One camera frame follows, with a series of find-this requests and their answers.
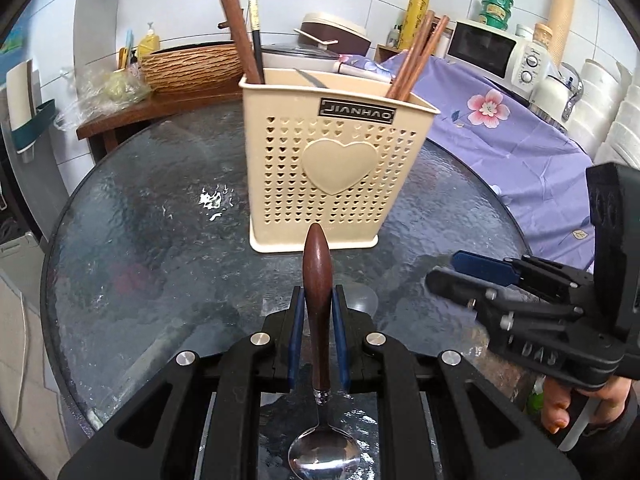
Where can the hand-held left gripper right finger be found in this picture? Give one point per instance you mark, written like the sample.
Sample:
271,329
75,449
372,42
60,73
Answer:
341,340

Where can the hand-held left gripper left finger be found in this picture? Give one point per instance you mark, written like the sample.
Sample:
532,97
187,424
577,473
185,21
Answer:
296,340

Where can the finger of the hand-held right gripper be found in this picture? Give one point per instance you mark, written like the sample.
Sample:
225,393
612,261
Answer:
460,285
482,264

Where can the beige perforated utensil holder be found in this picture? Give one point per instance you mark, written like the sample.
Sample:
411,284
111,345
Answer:
330,195

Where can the brown wooden chopstick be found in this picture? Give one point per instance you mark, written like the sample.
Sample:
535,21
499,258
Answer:
434,40
417,45
410,77
230,20
245,45

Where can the black chopstick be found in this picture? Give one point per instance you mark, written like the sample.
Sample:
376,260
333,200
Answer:
256,35

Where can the person's right forearm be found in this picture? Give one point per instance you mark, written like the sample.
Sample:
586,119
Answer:
615,435

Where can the person's right hand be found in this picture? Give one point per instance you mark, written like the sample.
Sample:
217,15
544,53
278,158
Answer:
557,405

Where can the purple floral cloth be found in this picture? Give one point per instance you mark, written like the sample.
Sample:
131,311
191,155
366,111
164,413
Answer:
500,160

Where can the stack of white bowls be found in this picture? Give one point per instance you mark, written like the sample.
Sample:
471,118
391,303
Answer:
615,120

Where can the white kettle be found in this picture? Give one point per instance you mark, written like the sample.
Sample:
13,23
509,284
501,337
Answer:
547,97

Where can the white microwave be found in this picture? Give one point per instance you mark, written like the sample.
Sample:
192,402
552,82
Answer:
480,47

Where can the small wooden box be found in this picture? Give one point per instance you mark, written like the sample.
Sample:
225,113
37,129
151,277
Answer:
385,52

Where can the orange-lidded jar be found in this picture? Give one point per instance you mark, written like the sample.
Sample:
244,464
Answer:
542,35

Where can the stack of paper cups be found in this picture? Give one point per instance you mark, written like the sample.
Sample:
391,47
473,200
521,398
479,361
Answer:
562,15

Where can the yellow wrap roll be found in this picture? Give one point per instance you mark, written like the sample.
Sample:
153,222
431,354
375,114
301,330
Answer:
419,20

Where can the stack of green cans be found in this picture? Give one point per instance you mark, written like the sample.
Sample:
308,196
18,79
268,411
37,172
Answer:
495,7

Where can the brown and cream rice cooker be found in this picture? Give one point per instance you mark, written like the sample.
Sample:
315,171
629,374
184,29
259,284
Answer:
340,30

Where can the woven basket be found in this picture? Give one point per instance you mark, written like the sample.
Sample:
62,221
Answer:
190,67

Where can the white water dispenser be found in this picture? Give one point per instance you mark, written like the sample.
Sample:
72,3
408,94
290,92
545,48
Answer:
15,245

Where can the clear plastic bag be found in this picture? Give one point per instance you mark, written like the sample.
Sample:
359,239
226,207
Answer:
115,90

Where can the yellow soap bottle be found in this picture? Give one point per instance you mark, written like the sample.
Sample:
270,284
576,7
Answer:
148,42

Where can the light blue toothbrush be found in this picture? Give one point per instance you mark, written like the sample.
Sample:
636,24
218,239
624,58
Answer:
129,47

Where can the white and teal wall holder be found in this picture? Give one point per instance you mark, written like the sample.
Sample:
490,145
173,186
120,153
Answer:
22,105

